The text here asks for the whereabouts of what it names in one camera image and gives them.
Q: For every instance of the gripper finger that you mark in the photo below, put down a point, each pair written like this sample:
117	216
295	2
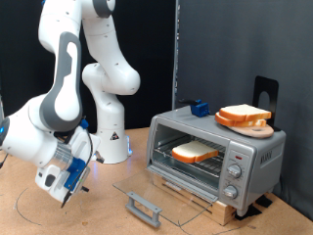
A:
85	188
100	160

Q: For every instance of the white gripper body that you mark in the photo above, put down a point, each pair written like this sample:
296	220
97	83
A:
56	183

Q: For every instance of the white bread slice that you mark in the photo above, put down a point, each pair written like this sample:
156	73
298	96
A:
228	122
244	111
194	150

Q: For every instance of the spatula with blue grip block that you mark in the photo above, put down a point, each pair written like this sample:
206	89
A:
200	109

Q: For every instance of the silver oven knob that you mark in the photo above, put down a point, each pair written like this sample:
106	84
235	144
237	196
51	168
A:
234	170
230	191

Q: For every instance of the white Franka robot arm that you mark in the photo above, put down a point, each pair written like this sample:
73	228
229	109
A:
62	98

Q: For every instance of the wooden block under oven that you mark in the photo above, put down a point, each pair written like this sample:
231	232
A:
225	212

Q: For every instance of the silver toaster oven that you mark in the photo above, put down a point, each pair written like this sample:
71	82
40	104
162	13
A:
257	153

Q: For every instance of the black backdrop curtain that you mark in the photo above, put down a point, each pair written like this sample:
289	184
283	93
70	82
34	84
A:
153	49

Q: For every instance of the metal pole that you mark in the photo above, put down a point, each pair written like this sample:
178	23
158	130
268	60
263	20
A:
176	49

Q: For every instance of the black wedge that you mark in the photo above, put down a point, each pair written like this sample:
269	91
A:
247	212

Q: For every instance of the round wooden board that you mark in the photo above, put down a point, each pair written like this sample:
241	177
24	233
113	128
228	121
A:
257	131

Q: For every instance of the black metal bookend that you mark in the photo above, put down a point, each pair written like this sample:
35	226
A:
259	86

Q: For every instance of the grey backdrop curtain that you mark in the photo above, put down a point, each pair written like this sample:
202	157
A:
244	39

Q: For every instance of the wrist camera on blue mount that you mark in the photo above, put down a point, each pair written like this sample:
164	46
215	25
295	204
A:
75	169

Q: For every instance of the metal frame leg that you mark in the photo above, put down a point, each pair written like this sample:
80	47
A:
1	107

